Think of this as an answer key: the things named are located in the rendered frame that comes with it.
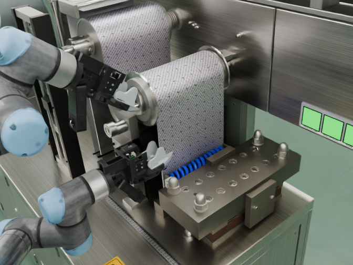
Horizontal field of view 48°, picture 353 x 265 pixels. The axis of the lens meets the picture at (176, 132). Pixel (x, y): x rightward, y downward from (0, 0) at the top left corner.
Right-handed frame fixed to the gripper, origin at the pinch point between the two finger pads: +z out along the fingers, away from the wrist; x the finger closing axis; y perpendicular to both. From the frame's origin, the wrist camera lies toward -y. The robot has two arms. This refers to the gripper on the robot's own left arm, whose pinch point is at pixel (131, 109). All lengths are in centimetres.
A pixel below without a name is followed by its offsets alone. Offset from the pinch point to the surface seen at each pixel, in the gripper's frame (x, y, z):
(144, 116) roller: -0.5, -0.6, 4.7
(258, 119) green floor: 109, 21, 219
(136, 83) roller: 1.1, 6.4, -1.1
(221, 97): -4.3, 13.4, 24.3
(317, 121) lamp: -29.8, 18.3, 31.6
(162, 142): -4.2, -4.5, 11.1
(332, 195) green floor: 15, -4, 190
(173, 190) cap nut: -12.0, -14.0, 14.6
